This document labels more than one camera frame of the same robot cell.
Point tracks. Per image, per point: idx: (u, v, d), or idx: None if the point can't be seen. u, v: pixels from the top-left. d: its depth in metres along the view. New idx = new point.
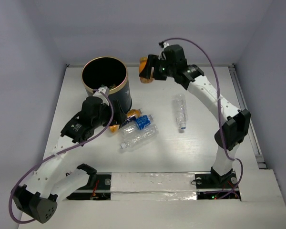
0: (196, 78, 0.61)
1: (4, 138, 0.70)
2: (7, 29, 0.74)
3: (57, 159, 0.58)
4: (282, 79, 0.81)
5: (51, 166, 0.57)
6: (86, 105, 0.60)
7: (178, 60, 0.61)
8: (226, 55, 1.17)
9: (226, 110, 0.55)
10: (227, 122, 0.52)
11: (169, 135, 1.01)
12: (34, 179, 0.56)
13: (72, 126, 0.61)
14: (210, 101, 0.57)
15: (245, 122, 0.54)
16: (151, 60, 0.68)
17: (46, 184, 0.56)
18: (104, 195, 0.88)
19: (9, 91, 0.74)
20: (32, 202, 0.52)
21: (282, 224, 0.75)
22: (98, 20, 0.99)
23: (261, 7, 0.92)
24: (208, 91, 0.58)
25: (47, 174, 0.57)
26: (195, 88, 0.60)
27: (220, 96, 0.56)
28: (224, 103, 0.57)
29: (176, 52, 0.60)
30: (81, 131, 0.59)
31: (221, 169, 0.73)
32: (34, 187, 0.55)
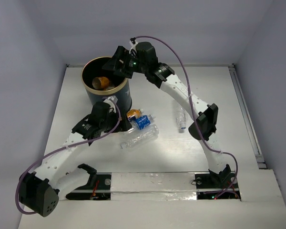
0: (168, 78, 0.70)
1: (4, 136, 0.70)
2: (7, 27, 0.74)
3: (68, 151, 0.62)
4: (282, 78, 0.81)
5: (61, 157, 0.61)
6: (97, 109, 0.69)
7: (150, 60, 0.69)
8: (226, 55, 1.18)
9: (197, 106, 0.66)
10: (199, 118, 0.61)
11: (169, 135, 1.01)
12: (43, 166, 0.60)
13: (83, 125, 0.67)
14: (182, 98, 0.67)
15: (214, 115, 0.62)
16: (121, 54, 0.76)
17: (54, 173, 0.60)
18: (104, 195, 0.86)
19: (9, 89, 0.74)
20: (40, 188, 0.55)
21: (283, 224, 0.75)
22: (98, 20, 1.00)
23: (260, 8, 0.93)
24: (179, 89, 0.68)
25: (57, 164, 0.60)
26: (167, 87, 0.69)
27: (191, 94, 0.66)
28: (195, 100, 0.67)
29: (148, 52, 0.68)
30: (91, 130, 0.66)
31: (217, 167, 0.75)
32: (44, 174, 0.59)
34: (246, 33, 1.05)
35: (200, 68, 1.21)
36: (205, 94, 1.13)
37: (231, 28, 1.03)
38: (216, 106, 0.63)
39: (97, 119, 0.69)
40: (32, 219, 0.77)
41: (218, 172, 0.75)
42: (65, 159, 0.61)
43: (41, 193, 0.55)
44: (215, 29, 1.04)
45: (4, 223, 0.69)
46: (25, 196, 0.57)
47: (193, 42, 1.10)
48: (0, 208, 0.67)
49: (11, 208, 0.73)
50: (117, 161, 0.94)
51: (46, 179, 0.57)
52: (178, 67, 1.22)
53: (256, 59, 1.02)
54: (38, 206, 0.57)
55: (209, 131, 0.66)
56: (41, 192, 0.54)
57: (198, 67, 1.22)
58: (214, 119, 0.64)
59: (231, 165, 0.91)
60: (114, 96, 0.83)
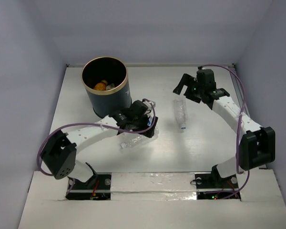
0: (221, 98, 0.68)
1: (4, 135, 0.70)
2: (7, 27, 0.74)
3: (100, 129, 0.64)
4: (282, 78, 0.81)
5: (93, 130, 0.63)
6: (136, 106, 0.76)
7: (208, 82, 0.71)
8: (226, 55, 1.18)
9: (247, 126, 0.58)
10: (247, 138, 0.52)
11: (170, 135, 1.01)
12: (75, 132, 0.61)
13: (119, 114, 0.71)
14: (232, 117, 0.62)
15: (268, 139, 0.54)
16: (186, 78, 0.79)
17: (82, 142, 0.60)
18: (104, 195, 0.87)
19: (9, 88, 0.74)
20: (67, 148, 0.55)
21: (283, 224, 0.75)
22: (98, 20, 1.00)
23: (260, 8, 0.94)
24: (231, 109, 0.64)
25: (88, 135, 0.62)
26: (219, 105, 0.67)
27: (242, 113, 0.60)
28: (246, 119, 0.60)
29: (206, 75, 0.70)
30: (125, 121, 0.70)
31: (225, 172, 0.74)
32: (74, 139, 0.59)
34: (246, 33, 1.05)
35: None
36: None
37: (231, 28, 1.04)
38: (274, 132, 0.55)
39: (133, 113, 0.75)
40: (32, 219, 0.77)
41: (223, 176, 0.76)
42: (95, 134, 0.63)
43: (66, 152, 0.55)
44: (215, 29, 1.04)
45: (5, 223, 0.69)
46: (48, 153, 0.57)
47: (193, 42, 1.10)
48: (0, 207, 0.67)
49: (10, 207, 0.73)
50: (117, 161, 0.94)
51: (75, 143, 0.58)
52: (178, 68, 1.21)
53: (256, 59, 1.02)
54: (56, 167, 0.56)
55: (257, 163, 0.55)
56: (66, 152, 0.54)
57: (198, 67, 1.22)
58: (270, 146, 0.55)
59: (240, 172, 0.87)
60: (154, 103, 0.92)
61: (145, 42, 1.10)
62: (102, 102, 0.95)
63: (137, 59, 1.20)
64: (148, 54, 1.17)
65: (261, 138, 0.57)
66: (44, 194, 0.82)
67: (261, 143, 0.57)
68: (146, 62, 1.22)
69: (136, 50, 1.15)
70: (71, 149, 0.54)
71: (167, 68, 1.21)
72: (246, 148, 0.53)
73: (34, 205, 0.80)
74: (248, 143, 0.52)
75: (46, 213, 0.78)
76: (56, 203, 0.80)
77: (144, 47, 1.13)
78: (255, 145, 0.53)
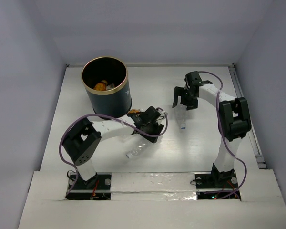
0: (205, 85, 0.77)
1: (4, 136, 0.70)
2: (8, 27, 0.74)
3: (121, 124, 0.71)
4: (282, 78, 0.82)
5: (115, 124, 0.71)
6: (151, 110, 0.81)
7: (194, 79, 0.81)
8: (226, 55, 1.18)
9: (225, 99, 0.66)
10: (222, 103, 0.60)
11: (171, 137, 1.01)
12: (100, 123, 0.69)
13: (135, 117, 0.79)
14: (211, 95, 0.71)
15: (242, 107, 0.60)
16: (178, 90, 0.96)
17: (105, 133, 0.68)
18: (104, 195, 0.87)
19: (9, 88, 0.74)
20: (93, 134, 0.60)
21: (283, 224, 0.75)
22: (98, 21, 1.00)
23: (260, 8, 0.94)
24: (210, 89, 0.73)
25: (111, 128, 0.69)
26: (203, 90, 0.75)
27: (219, 90, 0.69)
28: (223, 95, 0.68)
29: (191, 74, 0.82)
30: (138, 123, 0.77)
31: (221, 166, 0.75)
32: (99, 128, 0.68)
34: (246, 33, 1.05)
35: (199, 68, 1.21)
36: None
37: (230, 28, 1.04)
38: (246, 101, 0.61)
39: (148, 117, 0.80)
40: (32, 219, 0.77)
41: (220, 171, 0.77)
42: (116, 128, 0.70)
43: (91, 139, 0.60)
44: (215, 29, 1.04)
45: (5, 223, 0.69)
46: (72, 137, 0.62)
47: (193, 42, 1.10)
48: (0, 208, 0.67)
49: (11, 207, 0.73)
50: (117, 161, 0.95)
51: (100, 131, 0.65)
52: (178, 67, 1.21)
53: (256, 59, 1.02)
54: (78, 150, 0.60)
55: (237, 130, 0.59)
56: (92, 138, 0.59)
57: (198, 67, 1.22)
58: (246, 114, 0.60)
59: (240, 170, 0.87)
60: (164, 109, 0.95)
61: (144, 42, 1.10)
62: (101, 102, 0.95)
63: (137, 59, 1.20)
64: (148, 54, 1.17)
65: (238, 109, 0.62)
66: (44, 194, 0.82)
67: (238, 113, 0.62)
68: (145, 62, 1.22)
69: (136, 50, 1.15)
70: (97, 136, 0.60)
71: (166, 68, 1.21)
72: (222, 112, 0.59)
73: (33, 206, 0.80)
74: (223, 107, 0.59)
75: (46, 213, 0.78)
76: (56, 203, 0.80)
77: (144, 47, 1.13)
78: (230, 110, 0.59)
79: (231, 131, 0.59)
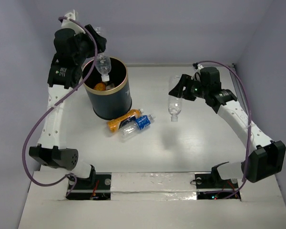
0: (229, 103, 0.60)
1: (4, 135, 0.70)
2: (8, 28, 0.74)
3: (58, 111, 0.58)
4: (282, 78, 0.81)
5: (55, 119, 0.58)
6: (60, 44, 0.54)
7: (213, 83, 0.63)
8: (226, 55, 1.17)
9: (256, 139, 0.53)
10: (256, 151, 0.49)
11: (170, 137, 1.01)
12: (44, 136, 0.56)
13: (57, 72, 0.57)
14: (240, 126, 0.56)
15: (277, 154, 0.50)
16: (184, 80, 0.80)
17: (58, 137, 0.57)
18: (104, 195, 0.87)
19: (9, 88, 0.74)
20: (56, 155, 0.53)
21: (283, 224, 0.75)
22: (98, 20, 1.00)
23: (260, 8, 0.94)
24: (238, 115, 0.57)
25: (56, 127, 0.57)
26: (225, 111, 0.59)
27: (251, 123, 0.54)
28: (255, 131, 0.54)
29: (211, 75, 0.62)
30: (68, 74, 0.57)
31: (224, 173, 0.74)
32: (48, 142, 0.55)
34: (246, 33, 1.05)
35: None
36: None
37: (231, 28, 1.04)
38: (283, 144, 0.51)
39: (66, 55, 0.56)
40: (32, 219, 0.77)
41: (224, 178, 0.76)
42: (59, 119, 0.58)
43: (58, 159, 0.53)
44: (215, 29, 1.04)
45: (5, 223, 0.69)
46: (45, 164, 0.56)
47: (193, 42, 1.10)
48: (0, 208, 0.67)
49: (11, 207, 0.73)
50: (117, 161, 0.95)
51: (56, 145, 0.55)
52: (178, 67, 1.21)
53: (256, 59, 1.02)
54: (63, 166, 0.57)
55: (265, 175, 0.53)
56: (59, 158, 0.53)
57: None
58: (277, 160, 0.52)
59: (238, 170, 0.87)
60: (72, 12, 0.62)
61: (144, 42, 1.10)
62: (101, 103, 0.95)
63: (137, 59, 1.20)
64: (148, 54, 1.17)
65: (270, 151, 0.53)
66: (44, 194, 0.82)
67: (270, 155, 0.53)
68: (145, 62, 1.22)
69: (136, 50, 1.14)
70: (59, 154, 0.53)
71: (166, 68, 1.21)
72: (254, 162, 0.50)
73: (33, 206, 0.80)
74: (259, 159, 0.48)
75: (46, 213, 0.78)
76: (56, 203, 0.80)
77: (144, 47, 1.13)
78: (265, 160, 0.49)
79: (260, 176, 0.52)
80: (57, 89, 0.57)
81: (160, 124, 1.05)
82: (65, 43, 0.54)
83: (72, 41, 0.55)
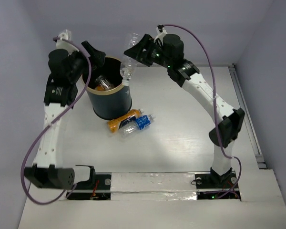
0: (192, 77, 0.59)
1: (4, 136, 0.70)
2: (7, 28, 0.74)
3: (55, 127, 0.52)
4: (282, 78, 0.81)
5: (52, 136, 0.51)
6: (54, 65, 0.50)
7: (177, 56, 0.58)
8: (226, 55, 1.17)
9: (221, 110, 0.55)
10: (222, 122, 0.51)
11: (170, 136, 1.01)
12: (40, 155, 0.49)
13: (52, 91, 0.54)
14: (206, 100, 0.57)
15: (240, 120, 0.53)
16: (146, 41, 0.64)
17: (55, 156, 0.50)
18: (104, 196, 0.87)
19: (9, 89, 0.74)
20: (53, 175, 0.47)
21: (283, 224, 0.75)
22: (98, 20, 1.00)
23: (260, 8, 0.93)
24: (203, 88, 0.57)
25: (53, 145, 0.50)
26: (190, 86, 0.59)
27: (216, 96, 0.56)
28: (219, 102, 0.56)
29: (176, 47, 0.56)
30: (65, 93, 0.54)
31: (220, 168, 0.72)
32: (45, 161, 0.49)
34: (246, 33, 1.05)
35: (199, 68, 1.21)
36: None
37: (231, 28, 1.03)
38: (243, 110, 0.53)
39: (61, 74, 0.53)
40: (32, 220, 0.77)
41: (221, 174, 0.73)
42: (56, 136, 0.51)
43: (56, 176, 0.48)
44: (215, 29, 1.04)
45: (5, 223, 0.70)
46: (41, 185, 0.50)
47: (193, 42, 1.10)
48: (0, 208, 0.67)
49: (10, 207, 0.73)
50: (117, 161, 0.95)
51: (52, 163, 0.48)
52: None
53: (256, 59, 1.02)
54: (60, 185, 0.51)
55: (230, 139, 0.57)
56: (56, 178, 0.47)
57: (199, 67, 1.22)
58: (240, 126, 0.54)
59: (234, 166, 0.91)
60: (67, 32, 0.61)
61: None
62: (101, 103, 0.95)
63: None
64: None
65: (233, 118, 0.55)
66: (44, 194, 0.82)
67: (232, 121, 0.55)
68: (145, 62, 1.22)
69: None
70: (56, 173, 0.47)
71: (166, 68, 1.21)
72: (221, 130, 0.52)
73: (33, 206, 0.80)
74: (225, 128, 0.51)
75: (46, 213, 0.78)
76: (56, 203, 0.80)
77: None
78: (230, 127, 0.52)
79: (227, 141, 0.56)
80: (54, 106, 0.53)
81: (160, 124, 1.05)
82: (60, 64, 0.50)
83: (66, 61, 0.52)
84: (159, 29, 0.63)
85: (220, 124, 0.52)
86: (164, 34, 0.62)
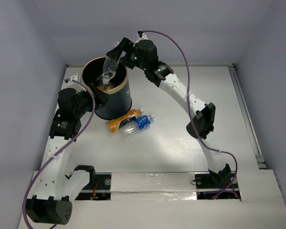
0: (167, 77, 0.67)
1: (4, 136, 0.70)
2: (8, 28, 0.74)
3: (56, 160, 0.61)
4: (283, 78, 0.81)
5: (53, 168, 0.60)
6: (63, 102, 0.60)
7: (151, 58, 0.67)
8: (226, 55, 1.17)
9: (195, 105, 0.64)
10: (196, 117, 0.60)
11: (170, 136, 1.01)
12: (41, 186, 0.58)
13: (58, 125, 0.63)
14: (180, 97, 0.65)
15: (211, 114, 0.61)
16: (125, 45, 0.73)
17: (55, 187, 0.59)
18: (104, 195, 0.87)
19: (10, 89, 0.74)
20: (51, 205, 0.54)
21: (283, 224, 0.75)
22: (98, 20, 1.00)
23: (260, 8, 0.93)
24: (176, 87, 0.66)
25: (54, 177, 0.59)
26: (166, 85, 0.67)
27: (189, 93, 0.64)
28: (192, 99, 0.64)
29: (149, 51, 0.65)
30: (69, 127, 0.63)
31: (214, 165, 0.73)
32: (45, 192, 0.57)
34: (246, 33, 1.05)
35: (199, 68, 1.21)
36: (205, 94, 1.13)
37: (231, 28, 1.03)
38: (214, 105, 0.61)
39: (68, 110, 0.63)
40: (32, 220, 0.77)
41: (218, 172, 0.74)
42: (57, 168, 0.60)
43: (52, 208, 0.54)
44: (215, 29, 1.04)
45: (5, 223, 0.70)
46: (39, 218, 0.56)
47: (193, 42, 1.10)
48: (0, 208, 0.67)
49: (11, 207, 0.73)
50: (117, 161, 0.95)
51: (51, 195, 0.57)
52: (178, 68, 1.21)
53: (256, 59, 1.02)
54: (56, 219, 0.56)
55: (206, 130, 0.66)
56: (54, 209, 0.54)
57: (199, 67, 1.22)
58: (212, 119, 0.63)
59: (231, 165, 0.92)
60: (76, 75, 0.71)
61: None
62: None
63: None
64: None
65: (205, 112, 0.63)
66: None
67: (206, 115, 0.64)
68: None
69: None
70: (54, 204, 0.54)
71: None
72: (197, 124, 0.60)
73: None
74: (198, 121, 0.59)
75: None
76: None
77: None
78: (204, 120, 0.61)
79: (203, 133, 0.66)
80: (58, 139, 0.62)
81: (160, 124, 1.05)
82: (68, 101, 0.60)
83: (73, 99, 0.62)
84: (139, 36, 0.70)
85: (194, 118, 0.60)
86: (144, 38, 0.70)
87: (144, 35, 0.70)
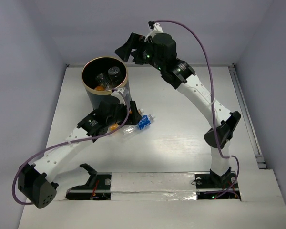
0: (188, 79, 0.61)
1: (3, 136, 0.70)
2: (8, 27, 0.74)
3: (69, 147, 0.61)
4: (283, 78, 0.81)
5: (61, 152, 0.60)
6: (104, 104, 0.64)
7: (169, 57, 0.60)
8: (226, 55, 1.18)
9: (219, 114, 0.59)
10: (222, 128, 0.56)
11: (170, 136, 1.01)
12: (43, 161, 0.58)
13: (89, 121, 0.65)
14: (204, 104, 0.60)
15: (236, 123, 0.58)
16: (133, 42, 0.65)
17: (52, 169, 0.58)
18: (104, 195, 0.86)
19: (10, 88, 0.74)
20: (38, 181, 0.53)
21: (283, 224, 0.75)
22: (98, 20, 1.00)
23: (260, 8, 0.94)
24: (199, 92, 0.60)
25: (57, 159, 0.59)
26: (187, 88, 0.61)
27: (214, 99, 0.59)
28: (217, 107, 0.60)
29: (169, 47, 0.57)
30: (97, 127, 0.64)
31: (216, 166, 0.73)
32: (43, 168, 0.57)
34: (246, 33, 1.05)
35: (199, 68, 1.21)
36: None
37: (230, 28, 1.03)
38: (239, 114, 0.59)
39: (103, 114, 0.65)
40: (31, 219, 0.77)
41: (221, 175, 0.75)
42: (65, 155, 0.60)
43: (38, 184, 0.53)
44: (215, 30, 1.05)
45: (4, 222, 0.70)
46: (23, 186, 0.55)
47: (193, 43, 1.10)
48: (0, 207, 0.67)
49: (10, 207, 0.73)
50: (118, 161, 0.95)
51: (45, 172, 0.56)
52: None
53: (256, 59, 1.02)
54: (35, 197, 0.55)
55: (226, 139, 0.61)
56: (39, 184, 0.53)
57: (199, 67, 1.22)
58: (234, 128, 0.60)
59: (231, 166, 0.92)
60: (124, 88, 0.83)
61: None
62: None
63: None
64: None
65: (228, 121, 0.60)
66: None
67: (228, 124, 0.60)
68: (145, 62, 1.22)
69: None
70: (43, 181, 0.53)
71: None
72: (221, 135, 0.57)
73: (33, 206, 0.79)
74: (223, 132, 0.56)
75: (46, 213, 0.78)
76: (56, 203, 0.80)
77: None
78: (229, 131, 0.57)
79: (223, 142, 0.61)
80: (81, 131, 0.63)
81: (160, 124, 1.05)
82: None
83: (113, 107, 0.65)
84: (150, 27, 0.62)
85: (218, 129, 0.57)
86: (156, 31, 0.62)
87: (156, 26, 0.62)
